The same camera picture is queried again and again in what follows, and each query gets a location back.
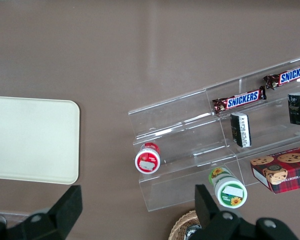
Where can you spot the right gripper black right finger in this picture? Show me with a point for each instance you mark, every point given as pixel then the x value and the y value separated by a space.
pixel 215 222

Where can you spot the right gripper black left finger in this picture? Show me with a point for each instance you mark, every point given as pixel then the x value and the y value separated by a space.
pixel 62 212

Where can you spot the light oval wicker basket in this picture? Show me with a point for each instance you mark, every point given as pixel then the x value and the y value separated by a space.
pixel 179 225

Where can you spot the beige plastic tray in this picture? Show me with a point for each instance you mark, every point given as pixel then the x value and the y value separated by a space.
pixel 32 140

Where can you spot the green sunflower yogurt cup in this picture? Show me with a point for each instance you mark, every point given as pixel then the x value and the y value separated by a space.
pixel 230 192

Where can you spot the red tartan cookie box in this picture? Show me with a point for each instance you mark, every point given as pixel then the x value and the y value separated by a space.
pixel 287 170

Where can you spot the red lid yogurt cup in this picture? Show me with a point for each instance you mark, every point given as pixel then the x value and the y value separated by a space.
pixel 147 161

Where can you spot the small black carton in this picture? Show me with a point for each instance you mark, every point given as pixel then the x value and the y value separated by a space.
pixel 298 108
pixel 240 130

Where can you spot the clear acrylic stepped shelf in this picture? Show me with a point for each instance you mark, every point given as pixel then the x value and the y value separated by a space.
pixel 179 130

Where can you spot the Snickers chocolate bar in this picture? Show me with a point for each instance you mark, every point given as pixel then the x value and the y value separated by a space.
pixel 240 100
pixel 290 76

